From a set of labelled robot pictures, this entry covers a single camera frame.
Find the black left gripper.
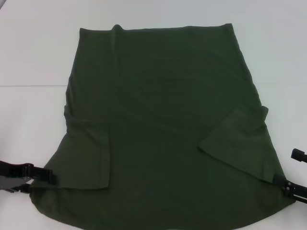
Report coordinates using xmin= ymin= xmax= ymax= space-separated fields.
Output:
xmin=0 ymin=161 xmax=59 ymax=195

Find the dark green shirt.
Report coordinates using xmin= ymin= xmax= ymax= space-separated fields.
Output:
xmin=30 ymin=23 xmax=295 ymax=230

